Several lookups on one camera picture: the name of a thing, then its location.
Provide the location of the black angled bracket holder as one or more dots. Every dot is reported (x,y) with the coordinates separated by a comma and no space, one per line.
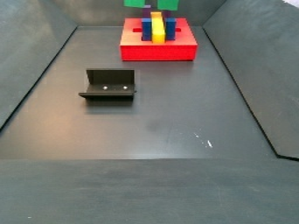
(109,83)

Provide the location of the purple block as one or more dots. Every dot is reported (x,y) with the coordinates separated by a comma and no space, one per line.
(166,14)
(146,10)

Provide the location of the blue block left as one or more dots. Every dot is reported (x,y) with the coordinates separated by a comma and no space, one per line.
(169,23)

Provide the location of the blue block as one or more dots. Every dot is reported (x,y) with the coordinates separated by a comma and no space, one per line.
(146,29)
(169,23)

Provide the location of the red base board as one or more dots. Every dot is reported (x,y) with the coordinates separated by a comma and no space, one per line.
(137,50)

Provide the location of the yellow long bar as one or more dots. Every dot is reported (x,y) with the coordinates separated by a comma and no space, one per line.
(157,27)

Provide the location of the green arch-shaped block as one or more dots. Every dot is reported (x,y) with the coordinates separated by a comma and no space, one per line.
(168,5)

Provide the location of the purple block left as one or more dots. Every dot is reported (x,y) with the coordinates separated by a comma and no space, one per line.
(166,14)

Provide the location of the purple block right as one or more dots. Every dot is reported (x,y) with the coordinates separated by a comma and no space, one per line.
(146,10)

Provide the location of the blue block right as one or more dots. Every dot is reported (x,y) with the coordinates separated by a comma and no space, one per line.
(146,29)

